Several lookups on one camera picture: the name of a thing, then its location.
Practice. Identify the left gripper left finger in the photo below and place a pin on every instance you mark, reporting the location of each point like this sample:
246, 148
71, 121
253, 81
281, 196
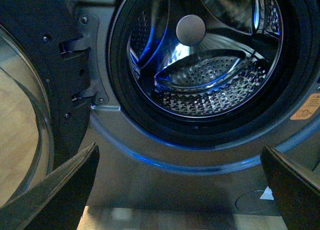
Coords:
58, 201

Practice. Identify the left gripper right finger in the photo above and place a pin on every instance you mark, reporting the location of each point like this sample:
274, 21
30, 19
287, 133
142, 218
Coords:
296, 189

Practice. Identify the washing machine glass door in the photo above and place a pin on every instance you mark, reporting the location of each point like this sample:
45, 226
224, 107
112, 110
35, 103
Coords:
44, 84

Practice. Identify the grey front-load washing machine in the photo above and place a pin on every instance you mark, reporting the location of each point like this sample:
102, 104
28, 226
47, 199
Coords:
188, 92

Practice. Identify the white sticker on washer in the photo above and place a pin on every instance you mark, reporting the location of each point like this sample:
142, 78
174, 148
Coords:
267, 194

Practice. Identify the orange warning sticker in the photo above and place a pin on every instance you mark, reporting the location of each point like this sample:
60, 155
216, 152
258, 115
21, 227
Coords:
309, 107

